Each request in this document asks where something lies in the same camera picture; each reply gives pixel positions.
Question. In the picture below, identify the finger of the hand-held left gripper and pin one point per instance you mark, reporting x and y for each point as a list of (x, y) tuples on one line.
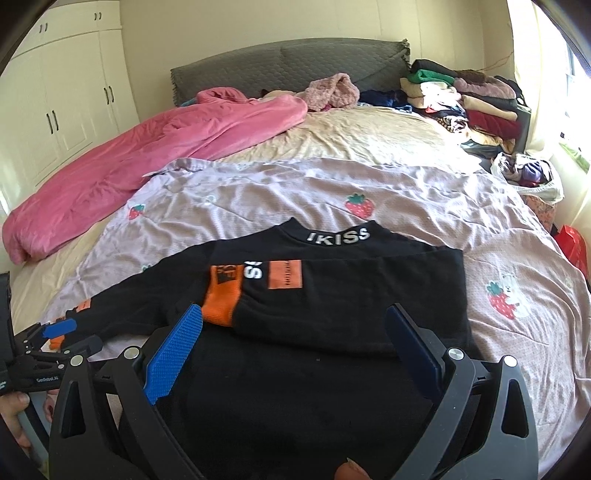
[(60, 327), (81, 345)]

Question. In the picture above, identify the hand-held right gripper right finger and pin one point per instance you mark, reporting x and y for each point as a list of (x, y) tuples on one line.
[(415, 353)]

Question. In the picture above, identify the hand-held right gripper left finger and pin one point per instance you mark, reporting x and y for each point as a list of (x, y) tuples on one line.
[(175, 350)]

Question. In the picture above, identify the black sweater with orange patches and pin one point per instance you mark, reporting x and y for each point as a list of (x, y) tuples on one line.
[(323, 314)]

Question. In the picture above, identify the white plastic bag of clothes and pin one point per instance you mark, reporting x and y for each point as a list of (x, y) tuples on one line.
[(526, 173)]

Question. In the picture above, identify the pile of folded clothes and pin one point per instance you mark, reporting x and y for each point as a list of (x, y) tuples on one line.
[(461, 101)]

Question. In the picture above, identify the dark blue clothes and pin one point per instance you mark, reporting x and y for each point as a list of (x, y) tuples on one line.
[(383, 99)]

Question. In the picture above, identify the person's left hand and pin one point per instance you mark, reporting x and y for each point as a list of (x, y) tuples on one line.
[(14, 415)]

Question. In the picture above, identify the person's right hand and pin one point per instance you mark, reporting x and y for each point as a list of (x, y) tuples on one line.
[(353, 470)]

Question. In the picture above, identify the strawberry print lilac blanket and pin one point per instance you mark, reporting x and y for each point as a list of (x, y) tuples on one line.
[(415, 221)]

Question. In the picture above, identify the red bag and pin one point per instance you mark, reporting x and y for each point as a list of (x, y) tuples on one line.
[(572, 247)]

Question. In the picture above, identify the floral patterned cloth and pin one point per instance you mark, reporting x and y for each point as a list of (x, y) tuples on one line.
[(540, 210)]

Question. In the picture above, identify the pink quilt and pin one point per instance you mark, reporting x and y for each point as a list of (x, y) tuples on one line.
[(138, 152)]

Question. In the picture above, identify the beige bed sheet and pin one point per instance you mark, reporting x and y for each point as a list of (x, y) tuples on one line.
[(369, 134)]

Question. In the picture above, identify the white wardrobe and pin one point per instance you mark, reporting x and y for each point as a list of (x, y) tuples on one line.
[(69, 92)]

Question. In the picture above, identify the dark storage box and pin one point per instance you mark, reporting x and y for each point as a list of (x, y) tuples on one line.
[(523, 129)]

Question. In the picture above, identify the pink fluffy garment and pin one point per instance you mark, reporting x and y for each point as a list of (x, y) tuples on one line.
[(332, 92)]

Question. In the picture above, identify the grey quilted headboard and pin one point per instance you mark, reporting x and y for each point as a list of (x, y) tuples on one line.
[(258, 69)]

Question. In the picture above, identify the window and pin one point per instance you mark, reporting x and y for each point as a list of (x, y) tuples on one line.
[(579, 92)]

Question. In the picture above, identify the cream curtain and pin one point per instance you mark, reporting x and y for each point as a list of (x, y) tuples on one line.
[(535, 69)]

